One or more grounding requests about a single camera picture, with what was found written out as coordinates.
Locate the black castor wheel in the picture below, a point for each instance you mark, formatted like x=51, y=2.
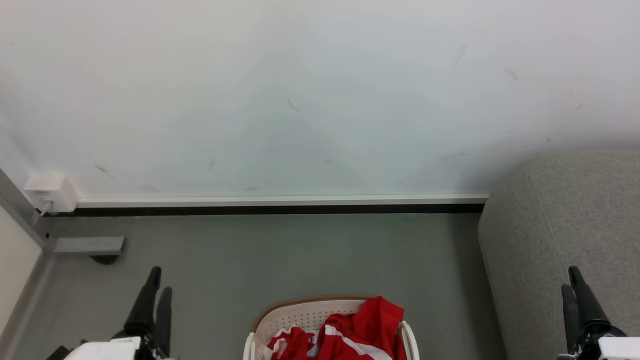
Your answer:
x=104, y=259

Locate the white and black baseboard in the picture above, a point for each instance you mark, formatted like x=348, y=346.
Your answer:
x=280, y=204

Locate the beige grey-framed cabinet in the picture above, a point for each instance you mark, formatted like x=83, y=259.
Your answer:
x=15, y=260

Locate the red and white garment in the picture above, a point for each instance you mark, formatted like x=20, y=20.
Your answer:
x=367, y=330

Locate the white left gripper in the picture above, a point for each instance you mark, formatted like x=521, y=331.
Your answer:
x=107, y=348

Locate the grey fabric sofa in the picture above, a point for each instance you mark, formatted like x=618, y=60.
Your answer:
x=555, y=235

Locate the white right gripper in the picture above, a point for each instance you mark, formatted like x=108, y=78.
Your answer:
x=615, y=347

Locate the grey metal foot bar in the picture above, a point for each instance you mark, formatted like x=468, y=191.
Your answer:
x=89, y=245

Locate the white perforated laundry basket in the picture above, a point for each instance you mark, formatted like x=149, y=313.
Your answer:
x=300, y=317

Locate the white wall socket box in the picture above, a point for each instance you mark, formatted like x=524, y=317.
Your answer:
x=50, y=192

